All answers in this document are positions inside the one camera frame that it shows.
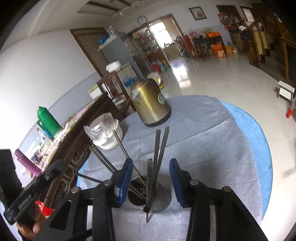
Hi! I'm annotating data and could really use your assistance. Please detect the gold electric kettle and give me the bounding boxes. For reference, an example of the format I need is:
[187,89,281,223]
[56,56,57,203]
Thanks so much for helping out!
[130,79,172,127]

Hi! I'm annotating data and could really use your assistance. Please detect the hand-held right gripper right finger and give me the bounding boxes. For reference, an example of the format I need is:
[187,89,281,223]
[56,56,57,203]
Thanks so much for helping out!
[169,158,269,241]

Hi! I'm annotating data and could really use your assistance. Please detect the blue table cloth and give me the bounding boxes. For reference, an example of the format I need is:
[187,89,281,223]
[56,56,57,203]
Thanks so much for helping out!
[220,100,273,214]

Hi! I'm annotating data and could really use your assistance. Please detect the grey metal chopstick holder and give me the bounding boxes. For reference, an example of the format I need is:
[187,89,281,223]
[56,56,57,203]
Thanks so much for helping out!
[127,174,172,212]

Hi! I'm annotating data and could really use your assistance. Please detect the glass display cabinet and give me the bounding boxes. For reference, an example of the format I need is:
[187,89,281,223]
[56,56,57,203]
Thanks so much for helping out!
[127,25,162,63]

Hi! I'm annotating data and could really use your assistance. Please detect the red plastic bag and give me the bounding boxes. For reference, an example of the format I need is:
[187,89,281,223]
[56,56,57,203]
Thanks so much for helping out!
[35,200,53,218]

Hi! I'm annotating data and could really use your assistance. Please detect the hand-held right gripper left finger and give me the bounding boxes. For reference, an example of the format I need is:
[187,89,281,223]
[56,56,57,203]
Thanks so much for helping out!
[42,158,134,241]

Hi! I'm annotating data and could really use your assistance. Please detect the red child chair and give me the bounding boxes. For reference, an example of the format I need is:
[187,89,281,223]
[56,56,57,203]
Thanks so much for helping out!
[286,95,296,118]

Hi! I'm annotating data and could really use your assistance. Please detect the white appliance with blue print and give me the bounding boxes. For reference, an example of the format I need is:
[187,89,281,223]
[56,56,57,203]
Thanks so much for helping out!
[116,62,139,86]

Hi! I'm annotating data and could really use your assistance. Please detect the green thermos jug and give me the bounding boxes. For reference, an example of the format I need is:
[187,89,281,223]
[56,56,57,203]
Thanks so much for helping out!
[36,106,62,137]

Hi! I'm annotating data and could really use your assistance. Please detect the person's left hand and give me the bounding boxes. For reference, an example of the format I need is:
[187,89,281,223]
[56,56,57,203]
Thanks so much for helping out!
[17,205,47,240]

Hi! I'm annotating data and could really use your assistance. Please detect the white box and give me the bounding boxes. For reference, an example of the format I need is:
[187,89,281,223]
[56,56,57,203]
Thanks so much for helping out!
[87,85,102,99]

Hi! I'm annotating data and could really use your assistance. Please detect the orange box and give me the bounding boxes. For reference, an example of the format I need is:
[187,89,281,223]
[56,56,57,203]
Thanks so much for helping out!
[212,44,228,58]

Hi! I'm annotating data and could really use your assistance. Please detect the wooden stair railing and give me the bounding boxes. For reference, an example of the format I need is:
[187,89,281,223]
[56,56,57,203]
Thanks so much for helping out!
[248,14,296,81]

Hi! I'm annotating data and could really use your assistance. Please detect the purple thermos bottle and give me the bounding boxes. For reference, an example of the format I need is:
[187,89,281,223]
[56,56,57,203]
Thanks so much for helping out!
[14,149,42,176]

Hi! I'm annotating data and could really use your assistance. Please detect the grey table cloth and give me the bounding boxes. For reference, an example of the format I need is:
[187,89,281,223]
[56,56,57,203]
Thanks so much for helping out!
[77,95,264,241]

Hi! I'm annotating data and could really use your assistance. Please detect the dark carved wooden sideboard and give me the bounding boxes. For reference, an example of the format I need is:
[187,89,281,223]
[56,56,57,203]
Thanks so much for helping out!
[35,91,121,209]

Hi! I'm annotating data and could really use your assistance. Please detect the dark wooden chair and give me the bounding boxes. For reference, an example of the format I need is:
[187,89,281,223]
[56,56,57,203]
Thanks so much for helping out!
[97,71,137,116]

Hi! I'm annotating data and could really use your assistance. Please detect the white pot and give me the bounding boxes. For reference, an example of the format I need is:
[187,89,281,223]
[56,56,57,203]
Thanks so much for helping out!
[106,61,122,72]

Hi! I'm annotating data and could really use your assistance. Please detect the brown slatted door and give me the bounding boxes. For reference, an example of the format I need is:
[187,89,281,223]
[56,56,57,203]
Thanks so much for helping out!
[69,27,109,77]

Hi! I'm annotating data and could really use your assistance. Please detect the dark wooden side table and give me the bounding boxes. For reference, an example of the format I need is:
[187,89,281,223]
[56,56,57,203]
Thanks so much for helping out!
[192,35,226,61]

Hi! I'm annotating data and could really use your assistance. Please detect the grey refrigerator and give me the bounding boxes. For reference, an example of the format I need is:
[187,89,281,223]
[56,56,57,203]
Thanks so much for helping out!
[99,31,148,79]

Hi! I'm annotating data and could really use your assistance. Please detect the small white stool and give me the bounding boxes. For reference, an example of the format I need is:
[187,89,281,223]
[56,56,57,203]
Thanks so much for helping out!
[277,81,296,101]

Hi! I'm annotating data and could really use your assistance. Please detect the framed wall picture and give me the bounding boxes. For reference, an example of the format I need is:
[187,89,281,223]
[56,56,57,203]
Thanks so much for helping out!
[189,7,207,21]

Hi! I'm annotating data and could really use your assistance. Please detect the clear plastic bag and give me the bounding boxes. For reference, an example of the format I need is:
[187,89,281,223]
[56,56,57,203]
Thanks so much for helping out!
[84,113,119,142]

